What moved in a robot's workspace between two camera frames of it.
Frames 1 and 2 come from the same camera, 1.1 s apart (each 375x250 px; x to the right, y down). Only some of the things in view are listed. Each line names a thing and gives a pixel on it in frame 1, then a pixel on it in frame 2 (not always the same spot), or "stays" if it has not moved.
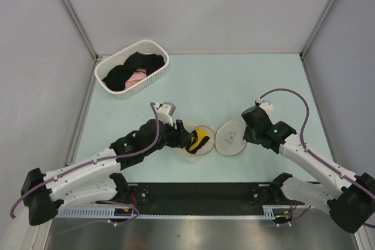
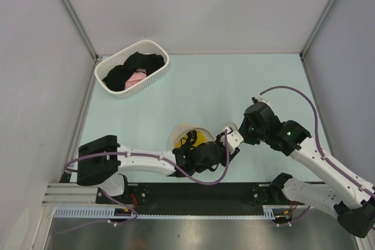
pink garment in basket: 137,75 stays
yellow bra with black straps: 199,137 stays
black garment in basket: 116,76 stays
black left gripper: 180,136 to 223,162
